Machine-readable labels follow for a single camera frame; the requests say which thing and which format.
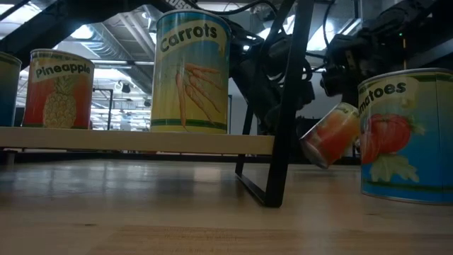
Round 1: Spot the Carrots labelled yellow can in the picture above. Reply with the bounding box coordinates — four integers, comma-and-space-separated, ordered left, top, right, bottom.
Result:
150, 8, 233, 135

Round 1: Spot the black aluminium table frame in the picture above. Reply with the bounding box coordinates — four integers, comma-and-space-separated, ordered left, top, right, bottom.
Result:
0, 150, 362, 166

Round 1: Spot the Pineapple labelled red can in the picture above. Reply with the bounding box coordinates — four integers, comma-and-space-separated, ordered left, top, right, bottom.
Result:
22, 48, 96, 130

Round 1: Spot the Tomatoes labelled blue can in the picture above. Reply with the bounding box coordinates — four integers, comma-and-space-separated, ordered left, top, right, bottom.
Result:
357, 67, 453, 206

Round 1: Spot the orange red labelled can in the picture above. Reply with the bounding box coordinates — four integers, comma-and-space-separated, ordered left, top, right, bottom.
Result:
299, 101, 361, 170

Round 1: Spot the blue labelled tin can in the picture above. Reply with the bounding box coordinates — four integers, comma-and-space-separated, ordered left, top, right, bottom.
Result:
0, 52, 23, 128

